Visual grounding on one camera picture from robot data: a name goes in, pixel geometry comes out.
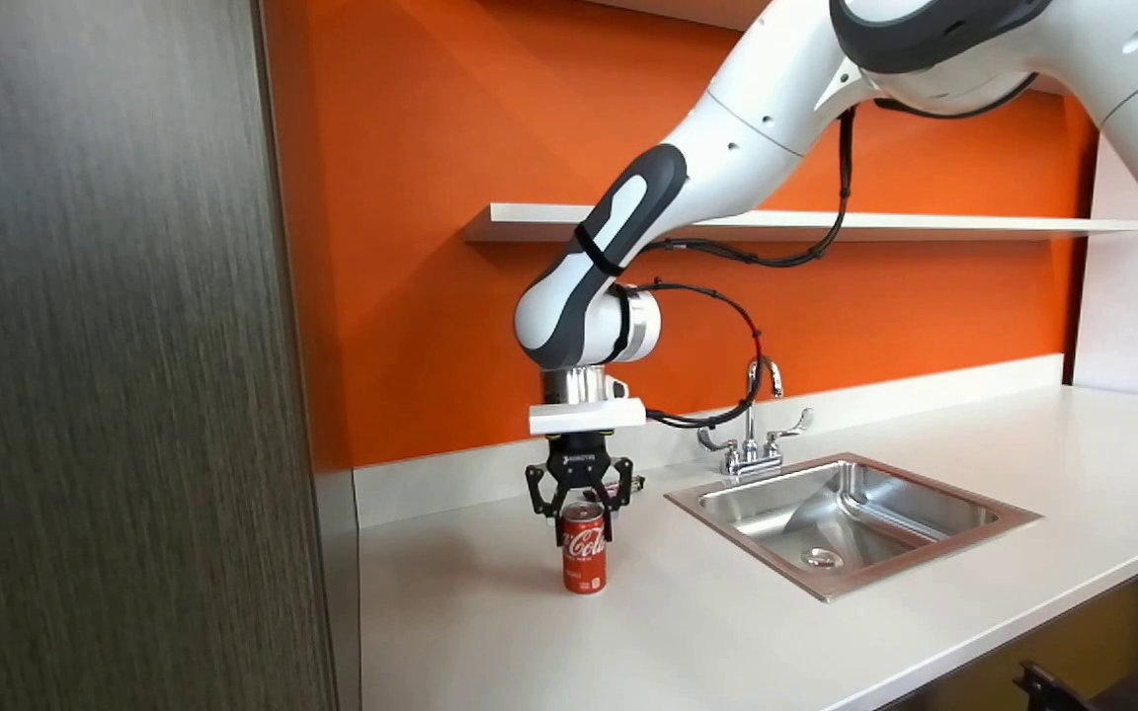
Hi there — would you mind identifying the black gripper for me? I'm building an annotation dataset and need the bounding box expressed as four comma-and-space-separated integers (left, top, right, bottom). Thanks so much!
522, 431, 642, 550

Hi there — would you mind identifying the red soda can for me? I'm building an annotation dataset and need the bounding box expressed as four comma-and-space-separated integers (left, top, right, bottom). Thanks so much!
557, 503, 611, 598

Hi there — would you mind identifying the stainless steel sink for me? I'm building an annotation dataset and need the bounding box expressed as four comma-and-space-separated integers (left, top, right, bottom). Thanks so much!
659, 449, 1043, 607

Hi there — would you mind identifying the chrome faucet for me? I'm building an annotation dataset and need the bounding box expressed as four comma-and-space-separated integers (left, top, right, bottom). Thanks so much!
693, 356, 818, 484

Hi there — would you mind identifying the dark wood cabinet panel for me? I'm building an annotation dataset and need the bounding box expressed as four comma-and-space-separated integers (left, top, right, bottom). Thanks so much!
0, 0, 343, 711

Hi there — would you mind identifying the white side panel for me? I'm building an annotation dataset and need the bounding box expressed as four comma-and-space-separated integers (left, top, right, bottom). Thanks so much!
1066, 131, 1138, 402

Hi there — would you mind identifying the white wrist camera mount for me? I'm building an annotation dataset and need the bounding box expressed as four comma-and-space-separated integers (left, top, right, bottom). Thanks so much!
525, 395, 654, 443

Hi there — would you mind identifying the thin black cable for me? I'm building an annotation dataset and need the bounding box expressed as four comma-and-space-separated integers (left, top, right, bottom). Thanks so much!
626, 98, 864, 435

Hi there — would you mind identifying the long white wall shelf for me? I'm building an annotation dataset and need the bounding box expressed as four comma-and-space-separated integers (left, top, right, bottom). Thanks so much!
461, 198, 1138, 253

